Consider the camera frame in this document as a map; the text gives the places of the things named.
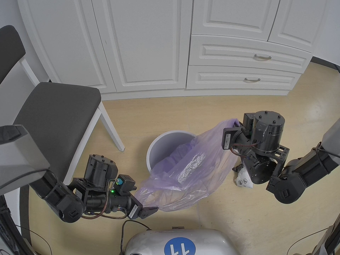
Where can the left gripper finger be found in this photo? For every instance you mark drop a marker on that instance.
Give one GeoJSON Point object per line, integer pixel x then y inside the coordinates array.
{"type": "Point", "coordinates": [150, 211]}

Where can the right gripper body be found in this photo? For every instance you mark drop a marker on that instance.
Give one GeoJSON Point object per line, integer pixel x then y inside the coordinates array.
{"type": "Point", "coordinates": [259, 171]}

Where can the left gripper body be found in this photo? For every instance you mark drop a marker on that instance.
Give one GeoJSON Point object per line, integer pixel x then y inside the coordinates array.
{"type": "Point", "coordinates": [119, 204]}

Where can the purple plastic bag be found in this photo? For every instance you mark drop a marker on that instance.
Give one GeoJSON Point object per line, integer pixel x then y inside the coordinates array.
{"type": "Point", "coordinates": [191, 174]}

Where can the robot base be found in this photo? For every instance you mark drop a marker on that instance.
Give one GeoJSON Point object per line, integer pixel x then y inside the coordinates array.
{"type": "Point", "coordinates": [180, 242]}

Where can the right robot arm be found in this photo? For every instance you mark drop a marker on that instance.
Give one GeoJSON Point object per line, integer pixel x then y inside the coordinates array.
{"type": "Point", "coordinates": [297, 179]}

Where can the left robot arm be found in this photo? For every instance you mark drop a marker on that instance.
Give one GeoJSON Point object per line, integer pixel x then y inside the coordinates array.
{"type": "Point", "coordinates": [24, 155]}

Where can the white trash bin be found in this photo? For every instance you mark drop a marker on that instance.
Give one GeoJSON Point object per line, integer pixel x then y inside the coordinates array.
{"type": "Point", "coordinates": [159, 145]}

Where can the clear printed wrapper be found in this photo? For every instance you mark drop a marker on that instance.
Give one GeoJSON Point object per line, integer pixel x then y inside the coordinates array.
{"type": "Point", "coordinates": [244, 181]}

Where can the grey seat white chair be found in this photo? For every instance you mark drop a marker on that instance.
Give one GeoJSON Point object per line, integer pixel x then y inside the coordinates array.
{"type": "Point", "coordinates": [58, 115]}

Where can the white wardrobe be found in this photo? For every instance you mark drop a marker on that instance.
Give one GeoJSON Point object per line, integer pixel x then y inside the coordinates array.
{"type": "Point", "coordinates": [148, 36]}

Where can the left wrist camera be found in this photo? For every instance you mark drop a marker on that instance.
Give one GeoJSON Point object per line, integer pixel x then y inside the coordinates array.
{"type": "Point", "coordinates": [126, 184]}

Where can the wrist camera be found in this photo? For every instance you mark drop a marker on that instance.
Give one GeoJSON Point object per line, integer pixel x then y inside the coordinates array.
{"type": "Point", "coordinates": [229, 139]}
{"type": "Point", "coordinates": [126, 184]}

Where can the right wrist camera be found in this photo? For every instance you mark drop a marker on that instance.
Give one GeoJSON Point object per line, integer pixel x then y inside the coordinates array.
{"type": "Point", "coordinates": [229, 139]}

